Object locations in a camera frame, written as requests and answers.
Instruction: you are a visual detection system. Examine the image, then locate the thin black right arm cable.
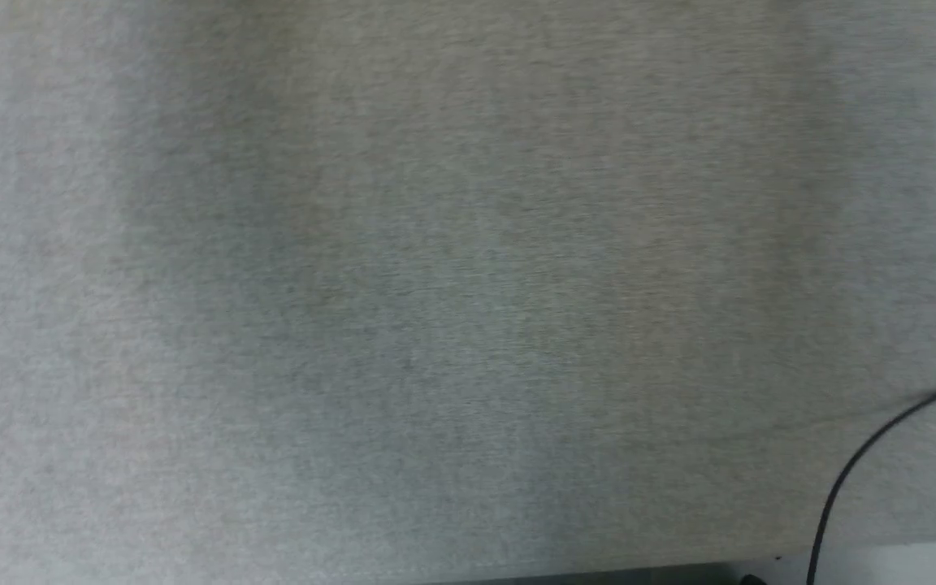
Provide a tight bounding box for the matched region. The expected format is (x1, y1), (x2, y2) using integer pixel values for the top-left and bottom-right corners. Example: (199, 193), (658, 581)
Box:
(806, 370), (936, 585)

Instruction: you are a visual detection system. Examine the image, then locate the grey fabric sofa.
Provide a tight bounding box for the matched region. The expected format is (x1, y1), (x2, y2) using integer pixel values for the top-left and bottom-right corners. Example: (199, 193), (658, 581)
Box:
(0, 0), (936, 583)

